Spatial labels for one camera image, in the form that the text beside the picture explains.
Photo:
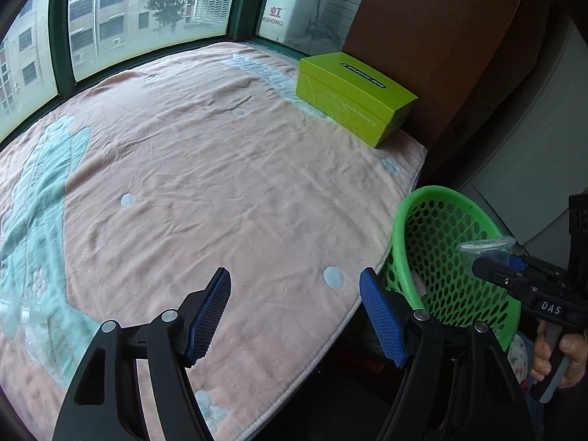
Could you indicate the green perforated plastic basket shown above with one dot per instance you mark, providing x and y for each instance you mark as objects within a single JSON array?
[{"x": 441, "y": 248}]

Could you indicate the beige apartment building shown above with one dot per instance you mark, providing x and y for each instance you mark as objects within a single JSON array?
[{"x": 101, "y": 14}]

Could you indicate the green window frame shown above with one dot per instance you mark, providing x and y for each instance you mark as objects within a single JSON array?
[{"x": 59, "y": 32}]

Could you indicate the brown wooden wardrobe panel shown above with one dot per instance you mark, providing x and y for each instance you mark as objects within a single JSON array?
[{"x": 450, "y": 46}]

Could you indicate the floral patterned cloth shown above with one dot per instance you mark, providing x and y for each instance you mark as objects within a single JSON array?
[{"x": 519, "y": 360}]

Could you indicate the person's right hand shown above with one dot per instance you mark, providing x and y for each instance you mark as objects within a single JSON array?
[{"x": 574, "y": 347}]

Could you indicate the pink printed blanket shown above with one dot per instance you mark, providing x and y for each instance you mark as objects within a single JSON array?
[{"x": 206, "y": 170}]

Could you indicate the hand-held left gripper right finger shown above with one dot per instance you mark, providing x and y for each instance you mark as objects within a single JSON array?
[{"x": 383, "y": 321}]

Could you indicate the lime green cardboard box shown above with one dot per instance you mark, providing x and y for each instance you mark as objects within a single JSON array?
[{"x": 353, "y": 96}]

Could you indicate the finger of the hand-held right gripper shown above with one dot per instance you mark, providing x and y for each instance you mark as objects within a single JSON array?
[
  {"x": 517, "y": 262},
  {"x": 490, "y": 270}
]

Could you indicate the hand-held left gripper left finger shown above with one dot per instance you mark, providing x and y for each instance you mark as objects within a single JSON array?
[{"x": 209, "y": 321}]

